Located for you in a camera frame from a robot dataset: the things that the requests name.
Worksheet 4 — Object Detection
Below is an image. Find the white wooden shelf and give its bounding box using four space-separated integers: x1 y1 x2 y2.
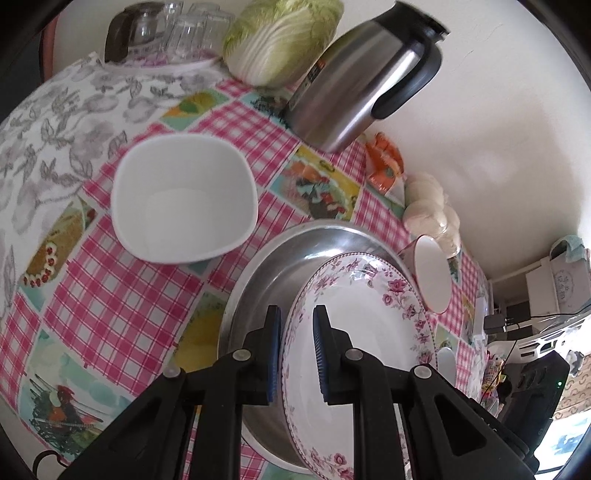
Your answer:
489 235 590 334

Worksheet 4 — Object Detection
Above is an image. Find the black charging cable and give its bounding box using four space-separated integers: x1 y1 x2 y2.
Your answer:
505 306 591 333

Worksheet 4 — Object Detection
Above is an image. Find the strawberry pattern bowl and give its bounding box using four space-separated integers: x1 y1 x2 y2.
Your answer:
399 235 452 314

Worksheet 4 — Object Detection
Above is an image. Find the bag of steamed buns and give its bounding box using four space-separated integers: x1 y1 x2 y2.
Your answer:
403 172 462 259

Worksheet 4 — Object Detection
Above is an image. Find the pale blue round bowl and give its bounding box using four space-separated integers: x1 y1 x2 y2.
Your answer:
437 347 457 386

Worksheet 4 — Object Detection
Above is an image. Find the tray of glass cups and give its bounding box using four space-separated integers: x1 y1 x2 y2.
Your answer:
117 2 235 67

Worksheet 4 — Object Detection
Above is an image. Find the floral pink rimmed plate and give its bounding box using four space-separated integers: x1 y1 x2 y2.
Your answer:
280 253 437 479

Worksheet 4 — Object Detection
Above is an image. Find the grey floral tablecloth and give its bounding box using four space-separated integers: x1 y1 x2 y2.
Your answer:
1 53 224 315

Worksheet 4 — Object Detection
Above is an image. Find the orange snack packet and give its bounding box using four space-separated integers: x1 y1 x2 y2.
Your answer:
365 132 405 196

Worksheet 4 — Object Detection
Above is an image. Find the stainless steel basin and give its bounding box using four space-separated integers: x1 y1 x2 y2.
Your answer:
217 220 415 474

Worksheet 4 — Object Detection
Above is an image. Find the stainless steel thermos jug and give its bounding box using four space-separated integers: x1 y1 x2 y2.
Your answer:
283 1 449 153

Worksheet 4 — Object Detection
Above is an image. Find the napa cabbage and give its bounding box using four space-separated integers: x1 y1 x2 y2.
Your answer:
222 1 344 88

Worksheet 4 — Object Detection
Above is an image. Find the white square bowl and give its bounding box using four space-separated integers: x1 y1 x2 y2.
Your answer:
110 133 259 265

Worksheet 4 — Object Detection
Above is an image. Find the glass teapot black handle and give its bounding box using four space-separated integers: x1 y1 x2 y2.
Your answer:
104 1 164 63

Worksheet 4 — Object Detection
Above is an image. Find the black power adapter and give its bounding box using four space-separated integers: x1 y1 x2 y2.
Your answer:
483 313 506 335

